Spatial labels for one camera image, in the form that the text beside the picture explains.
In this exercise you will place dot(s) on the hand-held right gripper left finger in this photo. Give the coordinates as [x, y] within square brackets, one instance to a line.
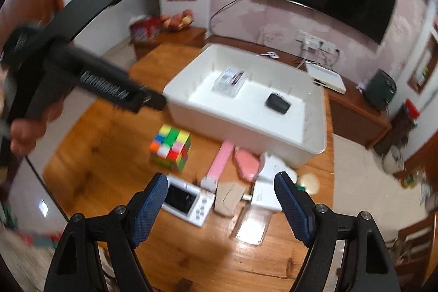
[150, 206]

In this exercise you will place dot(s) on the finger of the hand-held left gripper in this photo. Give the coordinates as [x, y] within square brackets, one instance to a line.
[116, 83]

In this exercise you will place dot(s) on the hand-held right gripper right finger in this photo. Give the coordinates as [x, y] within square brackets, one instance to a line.
[292, 206]

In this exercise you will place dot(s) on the white device with screen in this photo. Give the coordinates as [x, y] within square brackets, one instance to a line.
[186, 201]

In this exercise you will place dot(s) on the white curved plastic holder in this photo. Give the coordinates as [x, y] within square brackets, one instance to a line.
[272, 167]

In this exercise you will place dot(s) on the clear plastic case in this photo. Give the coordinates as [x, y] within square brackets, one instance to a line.
[253, 227]

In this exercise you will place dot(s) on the multicoloured puzzle cube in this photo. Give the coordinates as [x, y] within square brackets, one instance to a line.
[171, 148]

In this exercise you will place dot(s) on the coral pink pouch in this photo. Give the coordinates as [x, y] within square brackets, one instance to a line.
[247, 164]

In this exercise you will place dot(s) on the white plastic storage bin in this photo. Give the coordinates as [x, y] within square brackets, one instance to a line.
[239, 114]

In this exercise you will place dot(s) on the person's left hand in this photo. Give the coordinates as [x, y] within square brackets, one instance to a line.
[29, 136]

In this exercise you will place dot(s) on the round beige disc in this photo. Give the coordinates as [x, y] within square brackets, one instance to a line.
[309, 184]

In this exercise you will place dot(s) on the red snack bag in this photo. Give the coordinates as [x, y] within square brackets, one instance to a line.
[145, 28]

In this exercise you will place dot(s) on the brown cardboard piece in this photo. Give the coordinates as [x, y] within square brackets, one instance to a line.
[229, 199]

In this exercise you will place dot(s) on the small wooden side table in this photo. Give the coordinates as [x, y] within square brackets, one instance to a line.
[171, 40]

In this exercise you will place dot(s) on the pink and white stick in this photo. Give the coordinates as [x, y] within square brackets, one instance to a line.
[219, 162]

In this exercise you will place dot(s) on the bowl of fruit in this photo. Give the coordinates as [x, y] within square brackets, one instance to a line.
[178, 21]

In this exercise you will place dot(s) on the black charger block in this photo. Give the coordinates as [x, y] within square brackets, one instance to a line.
[278, 103]

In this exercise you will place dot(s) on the white ceramic pot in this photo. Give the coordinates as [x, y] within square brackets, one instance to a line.
[392, 160]

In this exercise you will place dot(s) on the clear box with card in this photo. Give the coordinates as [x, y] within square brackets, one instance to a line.
[228, 81]

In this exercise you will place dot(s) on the wooden chair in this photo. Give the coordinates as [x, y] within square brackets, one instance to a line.
[415, 251]

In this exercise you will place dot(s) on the white flat router box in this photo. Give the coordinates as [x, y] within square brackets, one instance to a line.
[325, 76]

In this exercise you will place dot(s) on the dark green appliance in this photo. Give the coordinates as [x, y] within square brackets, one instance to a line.
[379, 90]

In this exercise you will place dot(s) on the red box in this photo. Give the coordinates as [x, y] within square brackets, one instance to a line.
[412, 112]

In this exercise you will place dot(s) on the white wall socket strip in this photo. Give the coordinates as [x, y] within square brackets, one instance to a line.
[313, 40]

